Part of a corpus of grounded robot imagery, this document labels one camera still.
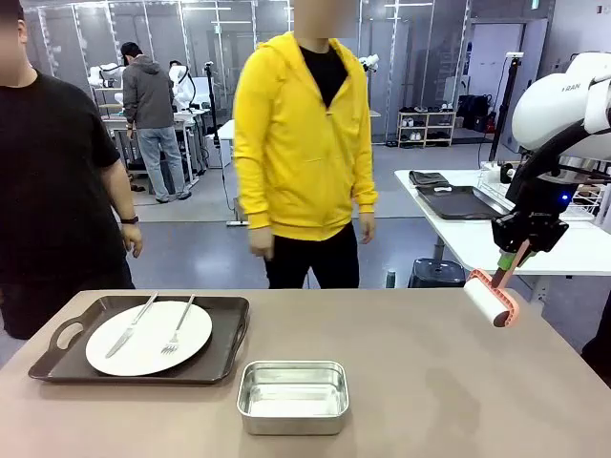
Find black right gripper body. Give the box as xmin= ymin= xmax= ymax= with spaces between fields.
xmin=491 ymin=209 xmax=570 ymax=255

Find pink lint roller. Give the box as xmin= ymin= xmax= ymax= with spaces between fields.
xmin=463 ymin=239 xmax=524 ymax=331

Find dark cloth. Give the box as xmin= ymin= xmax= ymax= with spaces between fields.
xmin=409 ymin=170 xmax=451 ymax=189

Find dark brown serving tray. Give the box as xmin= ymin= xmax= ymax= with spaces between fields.
xmin=27 ymin=294 xmax=251 ymax=385

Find silver metal fork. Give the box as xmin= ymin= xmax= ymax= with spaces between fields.
xmin=159 ymin=293 xmax=197 ymax=356

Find white round dinner plate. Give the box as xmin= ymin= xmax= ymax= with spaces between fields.
xmin=85 ymin=300 xmax=214 ymax=377

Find silver metal table knife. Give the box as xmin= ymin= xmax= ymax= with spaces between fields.
xmin=104 ymin=291 xmax=159 ymax=360

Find yellow sleeved left forearm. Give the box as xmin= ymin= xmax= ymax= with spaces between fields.
xmin=349 ymin=156 xmax=379 ymax=216

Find bare left forearm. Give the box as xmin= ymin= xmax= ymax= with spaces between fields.
xmin=106 ymin=160 xmax=140 ymax=225

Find yellow sleeved right forearm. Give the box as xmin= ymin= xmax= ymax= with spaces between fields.
xmin=233 ymin=161 xmax=274 ymax=231

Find black device on floor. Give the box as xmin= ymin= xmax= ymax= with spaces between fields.
xmin=408 ymin=258 xmax=467 ymax=289

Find yellow hoodie person left hand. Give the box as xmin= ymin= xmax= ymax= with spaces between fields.
xmin=358 ymin=211 xmax=376 ymax=245

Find yellow hoodie person right hand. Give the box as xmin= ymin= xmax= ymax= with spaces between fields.
xmin=247 ymin=227 xmax=275 ymax=260

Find black shirt person left hand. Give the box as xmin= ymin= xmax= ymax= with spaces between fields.
xmin=120 ymin=222 xmax=144 ymax=260

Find white side table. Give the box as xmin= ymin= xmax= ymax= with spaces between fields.
xmin=393 ymin=167 xmax=611 ymax=306

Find black flat tray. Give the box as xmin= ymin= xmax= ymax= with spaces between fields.
xmin=414 ymin=184 xmax=508 ymax=221

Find dark rounded object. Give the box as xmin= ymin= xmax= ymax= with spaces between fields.
xmin=580 ymin=323 xmax=611 ymax=376

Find black bags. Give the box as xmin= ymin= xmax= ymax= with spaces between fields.
xmin=456 ymin=94 xmax=498 ymax=134

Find wooden shoe rack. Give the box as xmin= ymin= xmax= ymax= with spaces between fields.
xmin=396 ymin=109 xmax=457 ymax=148

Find grey open door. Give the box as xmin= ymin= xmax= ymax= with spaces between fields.
xmin=513 ymin=18 xmax=550 ymax=96

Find person in yellow hoodie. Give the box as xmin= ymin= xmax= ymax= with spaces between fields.
xmin=232 ymin=0 xmax=379 ymax=290

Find rectangular metal container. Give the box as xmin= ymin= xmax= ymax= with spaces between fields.
xmin=236 ymin=360 xmax=350 ymax=436

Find white standing desk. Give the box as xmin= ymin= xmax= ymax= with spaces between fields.
xmin=217 ymin=118 xmax=249 ymax=228

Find person in grey hoodie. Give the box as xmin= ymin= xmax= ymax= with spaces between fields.
xmin=118 ymin=41 xmax=193 ymax=205

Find white background workbench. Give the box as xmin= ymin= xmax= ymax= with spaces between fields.
xmin=97 ymin=107 xmax=211 ymax=190

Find person in black shirt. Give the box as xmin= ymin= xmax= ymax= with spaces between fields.
xmin=0 ymin=0 xmax=144 ymax=341

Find white wire dish rack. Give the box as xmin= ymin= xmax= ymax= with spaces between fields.
xmin=476 ymin=160 xmax=611 ymax=220

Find black camera tripod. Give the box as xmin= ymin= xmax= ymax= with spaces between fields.
xmin=489 ymin=51 xmax=525 ymax=168

